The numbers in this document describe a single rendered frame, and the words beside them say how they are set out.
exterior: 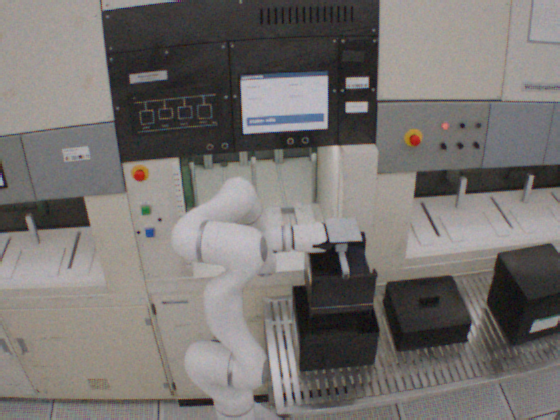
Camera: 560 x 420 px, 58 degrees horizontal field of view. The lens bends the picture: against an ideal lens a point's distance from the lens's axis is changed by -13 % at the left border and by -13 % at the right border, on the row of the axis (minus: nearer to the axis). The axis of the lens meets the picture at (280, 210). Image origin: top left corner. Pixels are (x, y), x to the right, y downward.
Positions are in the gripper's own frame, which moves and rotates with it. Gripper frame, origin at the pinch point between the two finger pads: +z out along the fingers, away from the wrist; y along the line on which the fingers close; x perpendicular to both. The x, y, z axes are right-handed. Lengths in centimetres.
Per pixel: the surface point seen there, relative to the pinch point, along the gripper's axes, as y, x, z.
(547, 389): -11, -125, 126
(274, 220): -60, -34, -18
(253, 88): -29, 38, -25
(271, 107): -29.3, 31.2, -19.0
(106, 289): -29, -42, -89
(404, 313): -1.3, -38.9, 25.9
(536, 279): 6, -24, 76
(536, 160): -32, 6, 87
